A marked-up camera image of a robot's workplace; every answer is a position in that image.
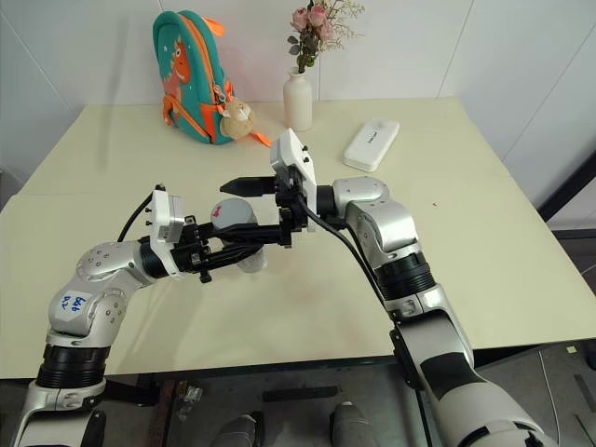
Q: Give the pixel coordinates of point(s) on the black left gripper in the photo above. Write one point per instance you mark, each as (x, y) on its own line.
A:
(186, 256)

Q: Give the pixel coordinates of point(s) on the pink flower bouquet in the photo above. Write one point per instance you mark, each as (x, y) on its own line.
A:
(320, 29)

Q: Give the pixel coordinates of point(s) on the rusty brown metal post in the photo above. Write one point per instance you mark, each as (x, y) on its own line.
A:
(163, 414)

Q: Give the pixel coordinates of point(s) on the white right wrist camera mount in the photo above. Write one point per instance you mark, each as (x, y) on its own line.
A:
(291, 151)

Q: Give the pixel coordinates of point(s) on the teal dinosaur backpack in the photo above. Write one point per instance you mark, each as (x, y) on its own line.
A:
(186, 93)

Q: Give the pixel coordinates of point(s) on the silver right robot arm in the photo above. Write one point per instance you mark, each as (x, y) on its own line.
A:
(391, 223)

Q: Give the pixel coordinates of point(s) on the clear plastic jar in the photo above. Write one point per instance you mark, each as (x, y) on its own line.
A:
(255, 263)

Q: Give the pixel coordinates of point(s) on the white rectangular box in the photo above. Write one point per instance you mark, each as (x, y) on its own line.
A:
(371, 145)

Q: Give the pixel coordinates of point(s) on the gray jar lid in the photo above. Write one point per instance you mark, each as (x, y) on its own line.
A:
(235, 212)

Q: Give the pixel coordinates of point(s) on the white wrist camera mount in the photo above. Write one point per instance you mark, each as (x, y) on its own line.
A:
(291, 151)
(163, 214)

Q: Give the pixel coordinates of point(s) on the black metal frame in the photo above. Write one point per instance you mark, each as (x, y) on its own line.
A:
(570, 186)

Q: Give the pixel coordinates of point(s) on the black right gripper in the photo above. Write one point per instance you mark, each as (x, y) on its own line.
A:
(291, 205)

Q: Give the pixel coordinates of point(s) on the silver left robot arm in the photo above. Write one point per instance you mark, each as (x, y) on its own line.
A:
(100, 266)

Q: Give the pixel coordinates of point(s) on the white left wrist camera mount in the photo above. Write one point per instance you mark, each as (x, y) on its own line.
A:
(163, 214)

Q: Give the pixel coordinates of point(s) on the white ceramic vase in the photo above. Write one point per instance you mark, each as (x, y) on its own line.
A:
(298, 102)

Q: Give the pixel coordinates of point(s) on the black flat bar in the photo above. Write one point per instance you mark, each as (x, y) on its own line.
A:
(300, 393)

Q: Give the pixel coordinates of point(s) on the dark rounded gray shape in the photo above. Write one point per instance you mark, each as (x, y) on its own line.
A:
(239, 430)
(350, 426)

